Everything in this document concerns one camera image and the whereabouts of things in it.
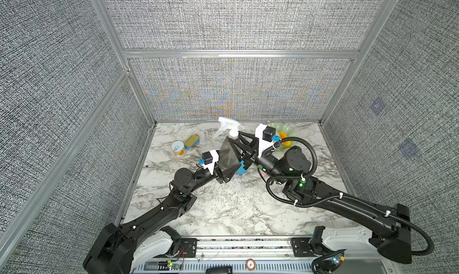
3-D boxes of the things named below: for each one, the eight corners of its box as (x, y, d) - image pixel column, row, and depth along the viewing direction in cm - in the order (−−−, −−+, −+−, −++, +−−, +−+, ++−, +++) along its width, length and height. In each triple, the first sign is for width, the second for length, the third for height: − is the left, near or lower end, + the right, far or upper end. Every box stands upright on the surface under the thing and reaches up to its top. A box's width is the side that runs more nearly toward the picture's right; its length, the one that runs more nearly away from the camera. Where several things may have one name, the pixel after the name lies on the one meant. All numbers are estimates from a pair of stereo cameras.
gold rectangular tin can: (183, 148, 108) (181, 144, 105) (194, 137, 114) (193, 132, 111) (191, 152, 106) (190, 148, 103) (201, 141, 112) (201, 136, 109)
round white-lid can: (171, 156, 104) (169, 151, 100) (174, 146, 109) (172, 140, 105) (184, 156, 104) (182, 151, 100) (186, 146, 109) (184, 140, 105)
